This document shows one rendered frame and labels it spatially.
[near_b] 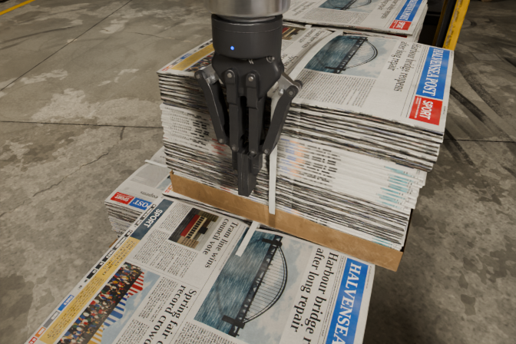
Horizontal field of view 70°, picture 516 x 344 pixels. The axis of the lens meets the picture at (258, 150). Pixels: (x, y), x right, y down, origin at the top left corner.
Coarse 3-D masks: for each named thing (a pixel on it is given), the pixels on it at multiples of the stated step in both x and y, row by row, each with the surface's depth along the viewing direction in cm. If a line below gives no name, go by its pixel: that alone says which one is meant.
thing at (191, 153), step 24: (288, 48) 58; (168, 72) 50; (192, 72) 49; (168, 96) 52; (192, 96) 50; (168, 120) 55; (192, 120) 53; (168, 144) 57; (192, 144) 55; (216, 144) 53; (192, 168) 58; (216, 168) 55
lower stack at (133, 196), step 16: (160, 160) 110; (144, 176) 104; (160, 176) 104; (128, 192) 99; (144, 192) 98; (160, 192) 99; (112, 208) 97; (128, 208) 94; (144, 208) 94; (112, 224) 101; (128, 224) 97
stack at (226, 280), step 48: (144, 240) 55; (192, 240) 56; (240, 240) 56; (288, 240) 56; (96, 288) 49; (144, 288) 49; (192, 288) 49; (240, 288) 49; (288, 288) 49; (336, 288) 49; (48, 336) 44; (96, 336) 44; (144, 336) 44; (192, 336) 44; (240, 336) 44; (288, 336) 44; (336, 336) 44
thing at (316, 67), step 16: (320, 32) 64; (304, 48) 58; (336, 48) 58; (288, 64) 53; (320, 64) 53; (304, 80) 49; (272, 96) 45; (304, 96) 45; (288, 112) 45; (288, 128) 46; (288, 144) 47; (288, 160) 49; (256, 176) 52; (288, 176) 50; (256, 192) 54; (288, 192) 51; (288, 208) 54
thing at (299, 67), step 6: (330, 36) 60; (324, 42) 56; (312, 48) 54; (318, 48) 54; (312, 54) 52; (306, 60) 50; (300, 66) 49; (294, 72) 48; (294, 78) 47; (276, 96) 44
